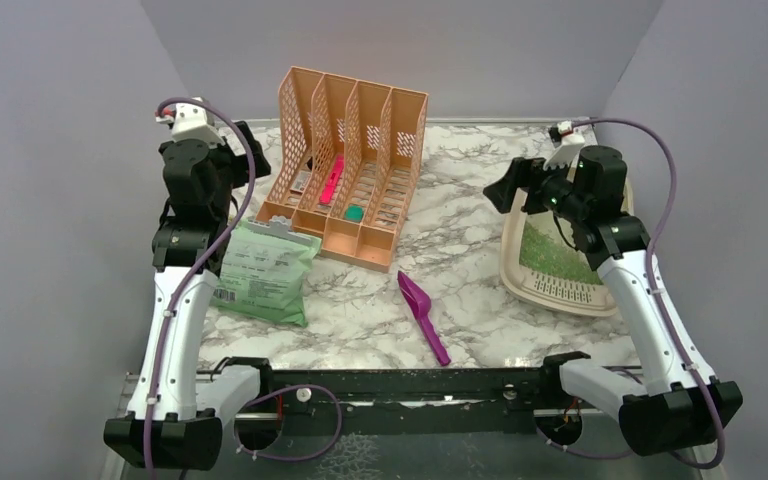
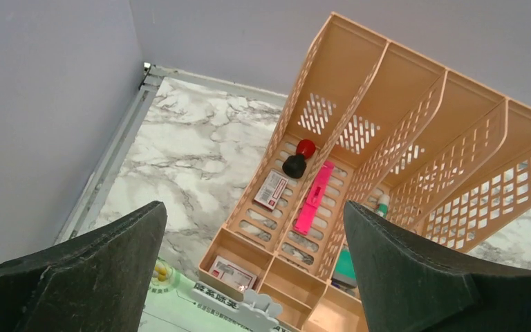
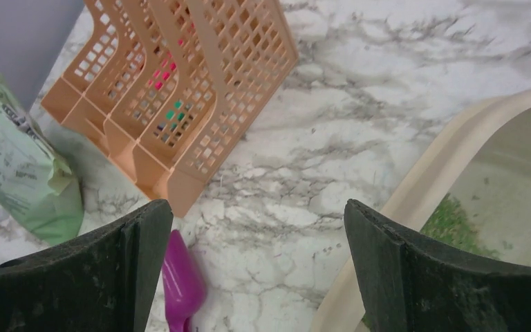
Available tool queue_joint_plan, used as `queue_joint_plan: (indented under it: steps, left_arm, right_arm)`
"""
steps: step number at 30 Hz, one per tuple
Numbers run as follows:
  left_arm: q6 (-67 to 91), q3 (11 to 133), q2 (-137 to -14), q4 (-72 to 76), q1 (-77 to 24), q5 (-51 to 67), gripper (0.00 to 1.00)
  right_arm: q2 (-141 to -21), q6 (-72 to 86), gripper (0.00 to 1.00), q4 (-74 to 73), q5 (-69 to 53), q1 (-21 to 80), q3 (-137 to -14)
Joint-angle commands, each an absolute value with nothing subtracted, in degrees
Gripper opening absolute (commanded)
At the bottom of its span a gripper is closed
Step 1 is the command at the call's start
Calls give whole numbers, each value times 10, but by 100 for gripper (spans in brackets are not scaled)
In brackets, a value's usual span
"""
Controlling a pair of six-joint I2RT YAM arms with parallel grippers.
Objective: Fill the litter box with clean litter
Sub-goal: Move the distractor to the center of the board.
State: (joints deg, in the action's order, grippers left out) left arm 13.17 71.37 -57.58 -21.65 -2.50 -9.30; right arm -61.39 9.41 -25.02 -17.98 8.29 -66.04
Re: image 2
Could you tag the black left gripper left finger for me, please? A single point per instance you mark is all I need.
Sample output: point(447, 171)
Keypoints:
point(97, 281)

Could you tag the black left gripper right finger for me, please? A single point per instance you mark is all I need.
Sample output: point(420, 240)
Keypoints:
point(409, 283)

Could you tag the green litter bag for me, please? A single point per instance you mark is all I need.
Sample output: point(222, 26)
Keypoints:
point(168, 306)

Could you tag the red white staples box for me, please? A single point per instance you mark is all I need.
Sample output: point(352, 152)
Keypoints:
point(232, 274)

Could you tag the red white small box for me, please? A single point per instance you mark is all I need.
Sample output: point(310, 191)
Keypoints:
point(271, 190)

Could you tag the green tape dispenser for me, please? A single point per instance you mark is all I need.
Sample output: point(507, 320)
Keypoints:
point(344, 272)

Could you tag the green white glue stick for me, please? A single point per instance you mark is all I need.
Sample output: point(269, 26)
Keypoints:
point(382, 206)

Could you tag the orange plastic file organizer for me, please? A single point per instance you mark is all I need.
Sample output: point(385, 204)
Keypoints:
point(453, 155)

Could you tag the red and black stamp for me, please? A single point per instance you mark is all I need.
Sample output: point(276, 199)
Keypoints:
point(295, 165)

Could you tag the aluminium frame rail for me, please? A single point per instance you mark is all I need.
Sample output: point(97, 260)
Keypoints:
point(99, 183)

